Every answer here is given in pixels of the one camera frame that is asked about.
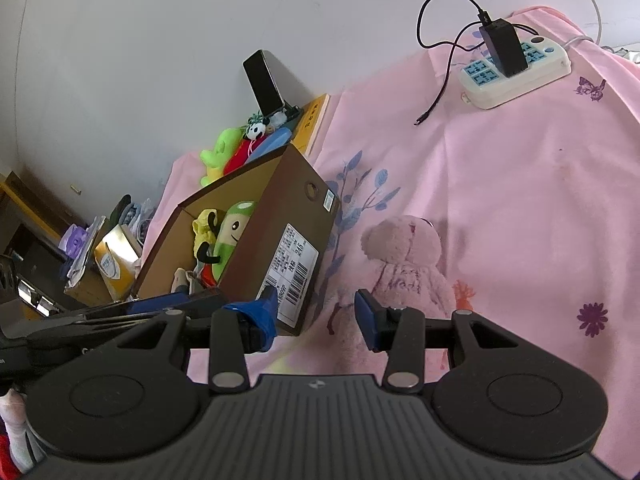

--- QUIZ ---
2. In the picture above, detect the lime green plush toy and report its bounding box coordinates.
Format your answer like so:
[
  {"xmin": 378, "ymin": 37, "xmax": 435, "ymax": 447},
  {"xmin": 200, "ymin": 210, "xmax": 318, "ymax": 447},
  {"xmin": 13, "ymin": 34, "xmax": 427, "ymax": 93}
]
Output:
[{"xmin": 200, "ymin": 128, "xmax": 244, "ymax": 188}]

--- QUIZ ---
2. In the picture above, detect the yellow book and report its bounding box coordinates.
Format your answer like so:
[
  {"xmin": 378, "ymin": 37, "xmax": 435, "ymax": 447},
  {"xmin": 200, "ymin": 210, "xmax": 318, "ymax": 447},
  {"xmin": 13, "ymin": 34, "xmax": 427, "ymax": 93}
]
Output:
[{"xmin": 292, "ymin": 93, "xmax": 331, "ymax": 156}]

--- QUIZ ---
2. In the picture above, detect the black charger cable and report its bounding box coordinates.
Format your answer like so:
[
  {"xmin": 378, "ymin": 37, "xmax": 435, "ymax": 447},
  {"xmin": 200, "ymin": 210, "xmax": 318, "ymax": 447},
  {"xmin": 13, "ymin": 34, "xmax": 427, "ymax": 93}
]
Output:
[{"xmin": 413, "ymin": 0, "xmax": 490, "ymax": 127}]

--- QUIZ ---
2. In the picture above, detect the green pea plush toy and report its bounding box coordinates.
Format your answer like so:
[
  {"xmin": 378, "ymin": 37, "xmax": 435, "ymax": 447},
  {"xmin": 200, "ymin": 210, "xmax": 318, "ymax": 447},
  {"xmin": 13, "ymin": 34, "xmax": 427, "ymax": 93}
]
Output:
[{"xmin": 194, "ymin": 200, "xmax": 257, "ymax": 287}]

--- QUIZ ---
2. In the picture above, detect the small panda plush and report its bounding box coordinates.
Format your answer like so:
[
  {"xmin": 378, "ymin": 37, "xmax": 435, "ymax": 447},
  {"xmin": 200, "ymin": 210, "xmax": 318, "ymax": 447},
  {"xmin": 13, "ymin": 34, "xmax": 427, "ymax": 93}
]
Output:
[{"xmin": 244, "ymin": 113, "xmax": 268, "ymax": 141}]

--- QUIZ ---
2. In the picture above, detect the black charger adapter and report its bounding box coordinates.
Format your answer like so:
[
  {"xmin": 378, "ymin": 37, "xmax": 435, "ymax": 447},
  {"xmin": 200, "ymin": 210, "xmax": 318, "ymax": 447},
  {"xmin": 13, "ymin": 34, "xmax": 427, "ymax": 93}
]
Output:
[{"xmin": 480, "ymin": 18, "xmax": 527, "ymax": 77}]

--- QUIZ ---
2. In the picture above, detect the yellow tissue box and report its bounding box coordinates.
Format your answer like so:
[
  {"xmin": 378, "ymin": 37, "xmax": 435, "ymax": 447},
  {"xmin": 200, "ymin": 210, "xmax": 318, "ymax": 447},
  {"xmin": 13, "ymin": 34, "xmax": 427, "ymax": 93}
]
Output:
[{"xmin": 94, "ymin": 226, "xmax": 142, "ymax": 301}]

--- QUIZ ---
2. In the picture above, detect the yellow plush toy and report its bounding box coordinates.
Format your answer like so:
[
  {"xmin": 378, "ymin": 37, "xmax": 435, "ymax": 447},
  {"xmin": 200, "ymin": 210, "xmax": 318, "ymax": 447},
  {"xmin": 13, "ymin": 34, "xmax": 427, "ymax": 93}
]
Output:
[{"xmin": 192, "ymin": 208, "xmax": 220, "ymax": 256}]

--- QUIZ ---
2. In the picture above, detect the black phone on stand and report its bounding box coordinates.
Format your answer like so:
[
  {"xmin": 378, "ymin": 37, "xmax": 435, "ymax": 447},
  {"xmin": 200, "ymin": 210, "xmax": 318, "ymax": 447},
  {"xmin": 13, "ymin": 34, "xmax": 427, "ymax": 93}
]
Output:
[{"xmin": 243, "ymin": 50, "xmax": 300, "ymax": 118}]

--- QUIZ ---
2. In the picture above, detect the pink floral bed sheet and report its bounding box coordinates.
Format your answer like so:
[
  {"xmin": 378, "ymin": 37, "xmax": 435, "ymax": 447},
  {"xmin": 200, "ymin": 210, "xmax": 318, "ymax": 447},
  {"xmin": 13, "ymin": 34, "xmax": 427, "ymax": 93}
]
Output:
[{"xmin": 144, "ymin": 6, "xmax": 639, "ymax": 478}]

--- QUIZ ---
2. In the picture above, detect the white power strip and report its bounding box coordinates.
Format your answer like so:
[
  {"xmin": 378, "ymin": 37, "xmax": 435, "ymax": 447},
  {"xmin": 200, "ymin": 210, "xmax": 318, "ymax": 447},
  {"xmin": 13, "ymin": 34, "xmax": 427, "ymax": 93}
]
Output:
[{"xmin": 458, "ymin": 34, "xmax": 573, "ymax": 111}]

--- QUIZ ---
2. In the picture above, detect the blue oval plush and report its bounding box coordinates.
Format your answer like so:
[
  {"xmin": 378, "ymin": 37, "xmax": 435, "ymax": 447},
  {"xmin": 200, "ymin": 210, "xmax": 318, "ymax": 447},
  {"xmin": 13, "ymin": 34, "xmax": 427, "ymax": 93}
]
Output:
[{"xmin": 246, "ymin": 127, "xmax": 293, "ymax": 164}]

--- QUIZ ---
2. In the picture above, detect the pink teddy bear plush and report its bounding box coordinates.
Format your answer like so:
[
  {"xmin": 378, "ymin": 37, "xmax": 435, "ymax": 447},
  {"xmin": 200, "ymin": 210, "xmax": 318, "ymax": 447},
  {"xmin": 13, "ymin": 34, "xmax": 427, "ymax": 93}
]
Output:
[{"xmin": 328, "ymin": 214, "xmax": 456, "ymax": 375}]

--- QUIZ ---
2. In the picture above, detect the brown cardboard box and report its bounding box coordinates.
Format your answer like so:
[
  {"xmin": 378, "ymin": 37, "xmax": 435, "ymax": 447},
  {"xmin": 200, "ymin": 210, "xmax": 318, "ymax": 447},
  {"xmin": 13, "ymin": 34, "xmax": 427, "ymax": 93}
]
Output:
[{"xmin": 132, "ymin": 145, "xmax": 340, "ymax": 335}]

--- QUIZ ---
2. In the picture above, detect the white wall cable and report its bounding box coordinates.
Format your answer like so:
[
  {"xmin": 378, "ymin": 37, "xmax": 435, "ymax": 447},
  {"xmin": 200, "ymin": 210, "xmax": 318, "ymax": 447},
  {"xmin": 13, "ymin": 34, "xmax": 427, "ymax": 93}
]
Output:
[{"xmin": 562, "ymin": 0, "xmax": 604, "ymax": 47}]

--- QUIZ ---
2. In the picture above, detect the red plush toy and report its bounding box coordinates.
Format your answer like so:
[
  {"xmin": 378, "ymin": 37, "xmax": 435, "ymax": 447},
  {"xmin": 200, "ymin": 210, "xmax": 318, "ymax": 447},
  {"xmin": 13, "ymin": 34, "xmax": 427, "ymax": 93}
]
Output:
[{"xmin": 224, "ymin": 138, "xmax": 262, "ymax": 176}]

